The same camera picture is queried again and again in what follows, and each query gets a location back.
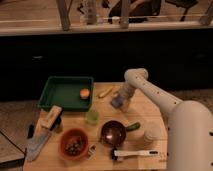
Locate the small clear tabletop item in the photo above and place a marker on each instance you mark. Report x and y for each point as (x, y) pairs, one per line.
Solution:
(162, 157)

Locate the orange bowl with items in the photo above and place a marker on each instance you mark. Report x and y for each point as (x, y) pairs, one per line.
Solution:
(73, 144)

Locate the yellow toy banana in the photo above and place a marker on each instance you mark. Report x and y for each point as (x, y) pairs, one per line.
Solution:
(105, 92)

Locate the dark purple bowl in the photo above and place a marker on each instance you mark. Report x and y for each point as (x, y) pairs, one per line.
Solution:
(113, 133)

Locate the person in background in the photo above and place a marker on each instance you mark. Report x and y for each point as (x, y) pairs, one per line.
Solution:
(139, 10)

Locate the grey blade knife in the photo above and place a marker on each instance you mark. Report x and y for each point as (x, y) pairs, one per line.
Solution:
(36, 144)

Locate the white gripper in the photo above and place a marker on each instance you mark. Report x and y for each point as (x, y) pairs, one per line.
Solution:
(125, 92)

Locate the white paper cup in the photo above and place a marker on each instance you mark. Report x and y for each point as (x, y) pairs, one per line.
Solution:
(151, 133)

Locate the white dish brush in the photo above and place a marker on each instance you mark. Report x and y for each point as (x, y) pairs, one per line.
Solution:
(116, 154)

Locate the green plastic tray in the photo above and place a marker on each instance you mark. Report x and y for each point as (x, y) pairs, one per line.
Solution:
(64, 91)

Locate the orange toy fruit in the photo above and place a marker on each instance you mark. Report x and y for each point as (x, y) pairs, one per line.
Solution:
(84, 93)

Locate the small white clip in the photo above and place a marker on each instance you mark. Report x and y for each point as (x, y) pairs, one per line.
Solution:
(91, 150)

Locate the green toy cucumber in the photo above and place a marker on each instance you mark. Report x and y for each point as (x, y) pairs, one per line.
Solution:
(133, 127)

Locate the small green cup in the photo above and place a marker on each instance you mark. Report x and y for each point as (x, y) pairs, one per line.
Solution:
(92, 117)

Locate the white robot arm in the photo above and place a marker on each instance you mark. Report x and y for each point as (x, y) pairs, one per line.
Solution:
(190, 123)

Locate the wooden block brush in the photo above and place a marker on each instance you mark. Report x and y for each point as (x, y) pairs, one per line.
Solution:
(51, 117)

